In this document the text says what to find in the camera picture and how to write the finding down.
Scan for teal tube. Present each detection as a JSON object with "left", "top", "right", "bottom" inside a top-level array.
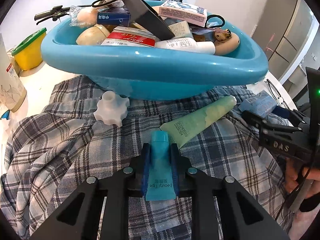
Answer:
[{"left": 145, "top": 131, "right": 177, "bottom": 201}]

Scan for pink mop handle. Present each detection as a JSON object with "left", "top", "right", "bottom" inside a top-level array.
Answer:
[{"left": 265, "top": 34, "right": 275, "bottom": 55}]

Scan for white lotion bottle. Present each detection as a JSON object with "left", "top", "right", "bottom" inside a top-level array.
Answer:
[{"left": 155, "top": 38, "right": 216, "bottom": 55}]

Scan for beige round disc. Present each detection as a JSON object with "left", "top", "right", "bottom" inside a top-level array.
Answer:
[{"left": 214, "top": 34, "right": 241, "bottom": 55}]

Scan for beige refrigerator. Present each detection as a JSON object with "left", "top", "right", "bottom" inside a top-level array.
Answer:
[{"left": 251, "top": 0, "right": 314, "bottom": 93}]

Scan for small white box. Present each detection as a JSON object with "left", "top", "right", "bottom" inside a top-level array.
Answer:
[{"left": 168, "top": 21, "right": 193, "bottom": 40}]

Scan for yellow bin with green lid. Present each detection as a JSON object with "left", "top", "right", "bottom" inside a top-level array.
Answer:
[{"left": 12, "top": 27, "right": 47, "bottom": 71}]

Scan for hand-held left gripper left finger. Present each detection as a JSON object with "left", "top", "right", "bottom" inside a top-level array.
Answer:
[{"left": 30, "top": 142, "right": 152, "bottom": 240}]

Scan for black-framed eyeglasses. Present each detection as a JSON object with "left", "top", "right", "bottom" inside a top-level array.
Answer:
[{"left": 265, "top": 79, "right": 290, "bottom": 108}]

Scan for cream flower-print canister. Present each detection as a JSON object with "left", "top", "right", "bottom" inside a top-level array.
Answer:
[{"left": 0, "top": 34, "right": 27, "bottom": 113}]

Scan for black scooter handlebar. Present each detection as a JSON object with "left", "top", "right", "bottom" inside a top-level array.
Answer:
[{"left": 34, "top": 5, "right": 93, "bottom": 25}]

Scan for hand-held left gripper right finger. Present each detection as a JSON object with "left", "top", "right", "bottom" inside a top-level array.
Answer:
[{"left": 170, "top": 142, "right": 292, "bottom": 240}]

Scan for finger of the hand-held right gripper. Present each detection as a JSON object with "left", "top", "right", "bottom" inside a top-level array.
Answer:
[
  {"left": 271, "top": 106, "right": 310, "bottom": 130},
  {"left": 241, "top": 110, "right": 304, "bottom": 141}
]

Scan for peach puff in plastic bag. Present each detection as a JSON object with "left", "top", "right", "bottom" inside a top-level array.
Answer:
[{"left": 69, "top": 5, "right": 99, "bottom": 28}]

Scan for pink and white wipes pack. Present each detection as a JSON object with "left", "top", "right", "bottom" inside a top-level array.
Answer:
[{"left": 159, "top": 0, "right": 208, "bottom": 26}]

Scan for person's right hand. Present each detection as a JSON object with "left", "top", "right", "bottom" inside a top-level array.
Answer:
[{"left": 285, "top": 155, "right": 320, "bottom": 200}]

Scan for light green tube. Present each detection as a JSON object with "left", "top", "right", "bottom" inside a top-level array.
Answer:
[{"left": 159, "top": 96, "right": 237, "bottom": 148}]

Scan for beige round case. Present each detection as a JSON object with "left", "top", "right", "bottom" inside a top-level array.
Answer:
[{"left": 76, "top": 24, "right": 111, "bottom": 46}]

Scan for red and white cigarette carton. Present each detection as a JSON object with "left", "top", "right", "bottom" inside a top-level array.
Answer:
[{"left": 101, "top": 26, "right": 157, "bottom": 47}]

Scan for light blue packet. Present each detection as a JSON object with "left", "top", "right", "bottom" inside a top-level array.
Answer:
[{"left": 238, "top": 92, "right": 278, "bottom": 117}]

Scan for plaid shirt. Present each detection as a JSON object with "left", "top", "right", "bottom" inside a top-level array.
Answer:
[{"left": 0, "top": 74, "right": 304, "bottom": 240}]

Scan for dark blue cigarette box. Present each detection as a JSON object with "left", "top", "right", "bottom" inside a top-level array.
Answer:
[{"left": 97, "top": 8, "right": 131, "bottom": 27}]

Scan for brown bear hair clip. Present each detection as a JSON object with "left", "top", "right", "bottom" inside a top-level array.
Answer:
[{"left": 214, "top": 28, "right": 232, "bottom": 41}]

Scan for black hair tie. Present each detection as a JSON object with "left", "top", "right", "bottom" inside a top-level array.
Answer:
[{"left": 205, "top": 14, "right": 226, "bottom": 28}]

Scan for black box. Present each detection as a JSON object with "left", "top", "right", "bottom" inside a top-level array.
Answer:
[{"left": 122, "top": 0, "right": 175, "bottom": 41}]

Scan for blue plastic basin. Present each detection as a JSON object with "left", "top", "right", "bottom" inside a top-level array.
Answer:
[{"left": 40, "top": 0, "right": 269, "bottom": 101}]

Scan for white plastic knob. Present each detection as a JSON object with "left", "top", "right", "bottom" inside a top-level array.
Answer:
[{"left": 94, "top": 91, "right": 130, "bottom": 126}]

